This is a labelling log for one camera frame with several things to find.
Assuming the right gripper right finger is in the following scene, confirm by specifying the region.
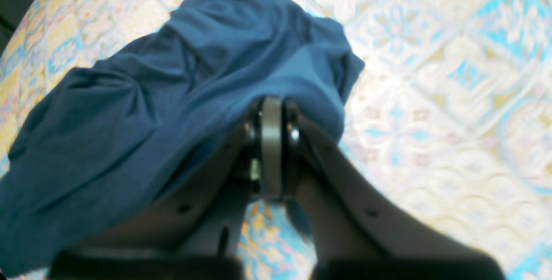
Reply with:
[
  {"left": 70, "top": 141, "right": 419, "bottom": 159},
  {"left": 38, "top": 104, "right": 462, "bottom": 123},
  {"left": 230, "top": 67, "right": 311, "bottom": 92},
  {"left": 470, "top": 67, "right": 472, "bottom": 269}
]
[{"left": 282, "top": 99, "right": 505, "bottom": 280}]

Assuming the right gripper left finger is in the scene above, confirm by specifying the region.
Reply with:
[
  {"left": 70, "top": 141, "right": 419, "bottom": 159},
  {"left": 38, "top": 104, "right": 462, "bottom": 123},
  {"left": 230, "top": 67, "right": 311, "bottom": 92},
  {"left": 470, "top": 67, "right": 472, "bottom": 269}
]
[{"left": 47, "top": 97, "right": 283, "bottom": 280}]

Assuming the dark blue t-shirt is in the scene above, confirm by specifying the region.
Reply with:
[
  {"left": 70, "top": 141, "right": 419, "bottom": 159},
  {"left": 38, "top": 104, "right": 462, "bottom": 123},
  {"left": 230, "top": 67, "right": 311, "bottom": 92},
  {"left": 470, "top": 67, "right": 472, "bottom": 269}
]
[{"left": 1, "top": 0, "right": 364, "bottom": 277}]

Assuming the patterned colourful tablecloth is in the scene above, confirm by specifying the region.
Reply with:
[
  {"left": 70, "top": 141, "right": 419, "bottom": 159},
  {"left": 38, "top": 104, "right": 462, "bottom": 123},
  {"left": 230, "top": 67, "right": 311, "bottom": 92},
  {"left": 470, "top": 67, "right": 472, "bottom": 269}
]
[{"left": 1, "top": 0, "right": 552, "bottom": 280}]

